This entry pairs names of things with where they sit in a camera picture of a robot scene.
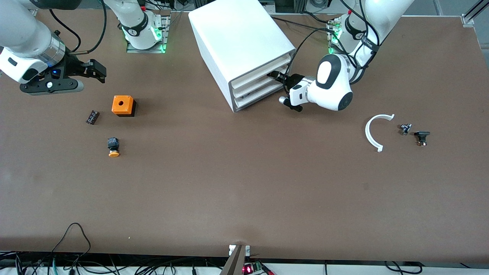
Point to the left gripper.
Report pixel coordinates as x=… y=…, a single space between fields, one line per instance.
x=292 y=81

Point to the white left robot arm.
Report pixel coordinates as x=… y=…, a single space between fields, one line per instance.
x=332 y=88

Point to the white drawer cabinet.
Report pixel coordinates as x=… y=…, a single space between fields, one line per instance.
x=237 y=34

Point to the circuit board with red light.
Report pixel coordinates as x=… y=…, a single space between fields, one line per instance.
x=248 y=269

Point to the metal base plate right arm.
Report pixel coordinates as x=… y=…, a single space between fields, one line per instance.
x=145 y=50

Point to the aluminium profile post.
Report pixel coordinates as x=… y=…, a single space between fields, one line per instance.
x=33 y=12
x=471 y=15

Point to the orange box with hole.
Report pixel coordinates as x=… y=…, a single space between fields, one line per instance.
x=122 y=105

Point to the small black terminal block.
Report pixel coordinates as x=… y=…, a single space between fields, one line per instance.
x=93 y=117

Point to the small black grey component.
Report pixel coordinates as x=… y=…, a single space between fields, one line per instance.
x=405 y=129

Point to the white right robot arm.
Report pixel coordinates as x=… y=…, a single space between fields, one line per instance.
x=23 y=34

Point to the camera mount post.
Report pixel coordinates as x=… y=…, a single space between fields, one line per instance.
x=235 y=263

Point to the small black bracket component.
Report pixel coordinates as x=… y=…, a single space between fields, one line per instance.
x=421 y=134

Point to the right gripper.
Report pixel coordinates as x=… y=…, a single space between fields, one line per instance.
x=73 y=65

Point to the orange push button black body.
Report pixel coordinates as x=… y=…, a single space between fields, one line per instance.
x=113 y=145

